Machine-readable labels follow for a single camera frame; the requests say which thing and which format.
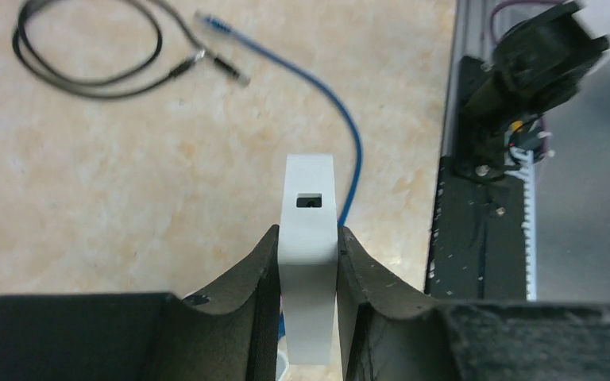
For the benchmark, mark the white power adapter box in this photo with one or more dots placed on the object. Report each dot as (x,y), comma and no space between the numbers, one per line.
(307,254)

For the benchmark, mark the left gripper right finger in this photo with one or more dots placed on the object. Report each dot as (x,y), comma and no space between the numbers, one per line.
(391,331)

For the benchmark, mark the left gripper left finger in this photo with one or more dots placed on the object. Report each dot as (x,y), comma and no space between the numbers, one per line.
(225,331)

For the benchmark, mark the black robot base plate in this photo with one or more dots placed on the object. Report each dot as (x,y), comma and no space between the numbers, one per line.
(477,245)

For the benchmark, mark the white slotted cable duct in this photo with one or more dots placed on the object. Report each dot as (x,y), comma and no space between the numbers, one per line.
(526,173)

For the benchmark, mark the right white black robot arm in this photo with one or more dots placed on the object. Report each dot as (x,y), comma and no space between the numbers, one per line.
(536,66)

